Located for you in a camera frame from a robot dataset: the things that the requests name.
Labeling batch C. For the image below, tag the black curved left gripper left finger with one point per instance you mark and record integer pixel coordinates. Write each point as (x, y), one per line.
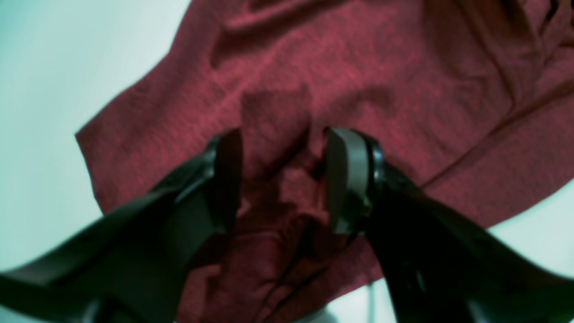
(131, 265)

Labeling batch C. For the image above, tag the dark red long-sleeve shirt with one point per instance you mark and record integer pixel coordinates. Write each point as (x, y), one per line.
(471, 99)

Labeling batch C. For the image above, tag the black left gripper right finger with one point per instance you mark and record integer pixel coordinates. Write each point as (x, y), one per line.
(440, 267)

